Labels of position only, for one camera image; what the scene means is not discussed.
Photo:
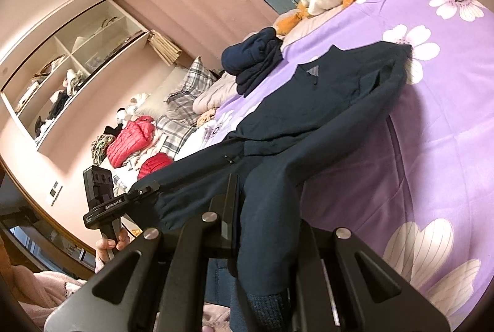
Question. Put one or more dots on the wall shelf cabinet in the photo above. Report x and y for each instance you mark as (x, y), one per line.
(65, 85)

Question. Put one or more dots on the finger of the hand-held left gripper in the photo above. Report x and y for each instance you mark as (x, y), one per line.
(144, 191)

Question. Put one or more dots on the person's left hand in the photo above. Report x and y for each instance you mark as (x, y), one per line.
(106, 251)

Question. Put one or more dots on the green patterned scarf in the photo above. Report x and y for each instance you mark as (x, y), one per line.
(101, 148)

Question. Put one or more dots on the white pillow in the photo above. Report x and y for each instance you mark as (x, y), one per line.
(158, 96)

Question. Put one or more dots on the purple floral bed sheet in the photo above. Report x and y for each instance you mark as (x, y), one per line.
(424, 162)

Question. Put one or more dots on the folded navy clothes stack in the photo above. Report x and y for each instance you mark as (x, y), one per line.
(251, 54)

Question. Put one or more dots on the white plush toy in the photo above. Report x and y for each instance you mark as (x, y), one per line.
(139, 99)

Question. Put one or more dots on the orange fuzzy cloth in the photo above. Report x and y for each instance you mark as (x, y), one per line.
(206, 118)

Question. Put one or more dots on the beige fringe tassel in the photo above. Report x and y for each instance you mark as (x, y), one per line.
(166, 46)

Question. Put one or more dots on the white knit sweater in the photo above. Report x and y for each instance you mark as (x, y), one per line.
(197, 143)

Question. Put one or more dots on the wall switch panel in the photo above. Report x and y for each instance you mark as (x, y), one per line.
(55, 193)

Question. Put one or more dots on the large red down jacket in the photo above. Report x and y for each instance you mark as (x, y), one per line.
(131, 141)

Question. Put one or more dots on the folded red down jacket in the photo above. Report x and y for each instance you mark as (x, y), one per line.
(154, 166)

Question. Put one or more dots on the plaid pillow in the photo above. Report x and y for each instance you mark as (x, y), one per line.
(193, 85)
(171, 135)

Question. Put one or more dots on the navy zip jacket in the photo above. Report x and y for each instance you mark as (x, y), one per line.
(270, 116)

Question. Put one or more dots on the person's pink fleece robe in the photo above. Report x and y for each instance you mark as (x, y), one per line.
(34, 297)

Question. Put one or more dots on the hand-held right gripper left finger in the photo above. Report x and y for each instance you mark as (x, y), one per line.
(227, 208)

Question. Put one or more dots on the spotted dog plush toy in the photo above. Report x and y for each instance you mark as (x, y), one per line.
(121, 115)

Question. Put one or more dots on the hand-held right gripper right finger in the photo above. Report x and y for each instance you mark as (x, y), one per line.
(320, 278)

